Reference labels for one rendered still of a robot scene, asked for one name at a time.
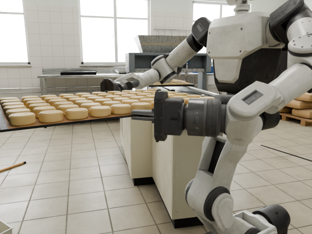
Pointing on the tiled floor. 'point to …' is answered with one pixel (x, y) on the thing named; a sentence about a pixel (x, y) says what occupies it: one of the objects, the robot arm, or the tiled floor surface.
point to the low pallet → (295, 119)
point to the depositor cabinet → (138, 148)
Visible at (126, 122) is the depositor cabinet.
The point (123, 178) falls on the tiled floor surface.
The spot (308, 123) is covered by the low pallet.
